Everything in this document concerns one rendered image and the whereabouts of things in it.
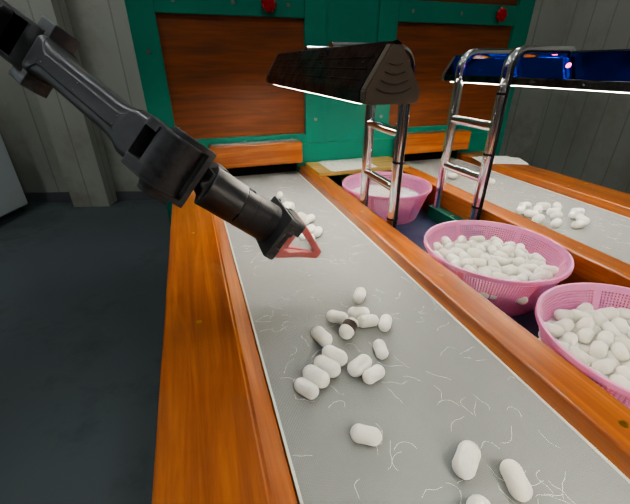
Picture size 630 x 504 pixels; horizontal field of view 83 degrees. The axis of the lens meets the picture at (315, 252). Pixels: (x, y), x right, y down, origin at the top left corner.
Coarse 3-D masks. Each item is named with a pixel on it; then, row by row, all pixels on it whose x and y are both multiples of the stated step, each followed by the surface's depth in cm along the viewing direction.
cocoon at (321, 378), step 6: (306, 366) 44; (312, 366) 43; (306, 372) 43; (312, 372) 43; (318, 372) 42; (324, 372) 43; (306, 378) 43; (312, 378) 42; (318, 378) 42; (324, 378) 42; (318, 384) 42; (324, 384) 42
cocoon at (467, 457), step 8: (464, 440) 35; (464, 448) 34; (472, 448) 34; (456, 456) 34; (464, 456) 33; (472, 456) 33; (480, 456) 34; (456, 464) 33; (464, 464) 33; (472, 464) 33; (456, 472) 33; (464, 472) 32; (472, 472) 32
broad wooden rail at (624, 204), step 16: (464, 160) 143; (512, 176) 122; (528, 176) 116; (544, 176) 115; (560, 176) 115; (560, 192) 107; (576, 192) 102; (592, 192) 101; (608, 192) 101; (608, 208) 95; (624, 208) 91
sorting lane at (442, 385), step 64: (256, 256) 72; (320, 256) 72; (384, 256) 72; (256, 320) 54; (320, 320) 54; (448, 320) 54; (384, 384) 43; (448, 384) 43; (512, 384) 43; (320, 448) 36; (384, 448) 36; (448, 448) 36; (512, 448) 36; (576, 448) 36
